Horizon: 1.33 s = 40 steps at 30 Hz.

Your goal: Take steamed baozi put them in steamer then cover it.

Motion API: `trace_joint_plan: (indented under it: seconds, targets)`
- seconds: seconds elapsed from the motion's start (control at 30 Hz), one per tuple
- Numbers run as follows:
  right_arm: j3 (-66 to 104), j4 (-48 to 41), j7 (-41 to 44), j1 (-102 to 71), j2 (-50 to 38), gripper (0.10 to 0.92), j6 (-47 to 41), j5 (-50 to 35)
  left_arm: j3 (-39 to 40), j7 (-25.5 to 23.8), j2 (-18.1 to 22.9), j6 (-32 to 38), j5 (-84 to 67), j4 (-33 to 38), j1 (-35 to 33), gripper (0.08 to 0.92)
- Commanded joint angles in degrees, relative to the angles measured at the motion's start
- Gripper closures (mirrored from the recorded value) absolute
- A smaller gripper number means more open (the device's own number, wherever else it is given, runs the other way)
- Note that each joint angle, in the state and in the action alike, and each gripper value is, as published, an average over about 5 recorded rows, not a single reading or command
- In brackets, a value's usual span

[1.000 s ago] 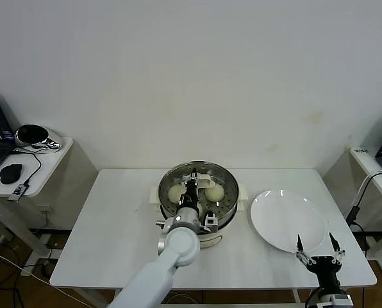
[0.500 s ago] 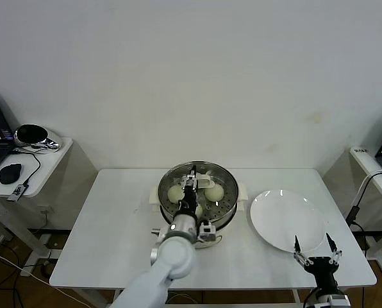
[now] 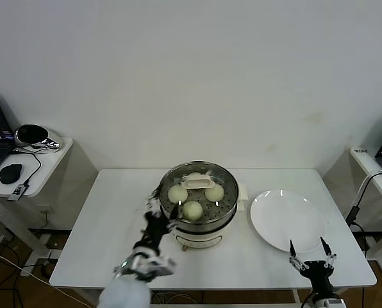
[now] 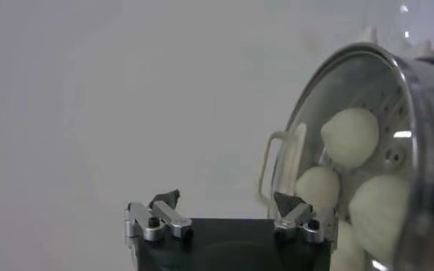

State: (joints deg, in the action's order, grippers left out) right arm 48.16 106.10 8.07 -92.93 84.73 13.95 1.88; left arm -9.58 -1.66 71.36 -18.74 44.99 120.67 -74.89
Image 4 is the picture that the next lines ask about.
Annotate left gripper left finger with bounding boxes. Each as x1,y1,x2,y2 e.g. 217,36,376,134
124,189,194,242

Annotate white steamed baozi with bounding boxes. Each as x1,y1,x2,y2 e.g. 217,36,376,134
330,220,367,271
348,175,411,263
294,165,341,213
319,107,381,170

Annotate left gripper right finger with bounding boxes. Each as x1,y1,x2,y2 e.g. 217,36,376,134
273,191,338,244

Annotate glass lid with cream handle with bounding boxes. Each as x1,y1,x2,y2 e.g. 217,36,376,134
257,42,434,271

